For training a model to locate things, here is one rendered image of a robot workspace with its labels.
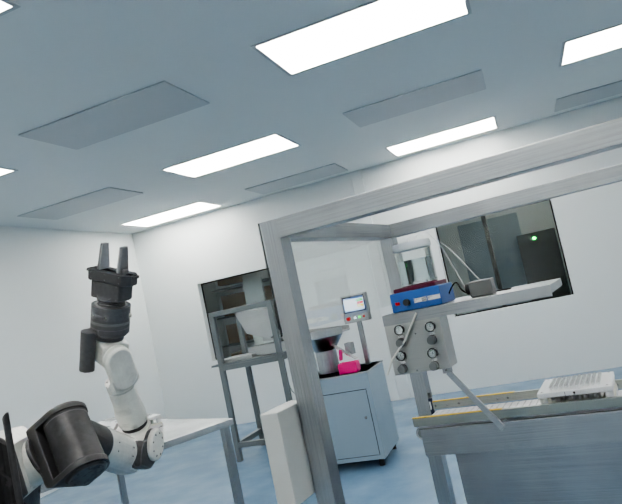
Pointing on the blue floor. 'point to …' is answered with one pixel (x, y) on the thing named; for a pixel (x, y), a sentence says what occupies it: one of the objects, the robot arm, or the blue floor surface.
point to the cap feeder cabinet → (360, 414)
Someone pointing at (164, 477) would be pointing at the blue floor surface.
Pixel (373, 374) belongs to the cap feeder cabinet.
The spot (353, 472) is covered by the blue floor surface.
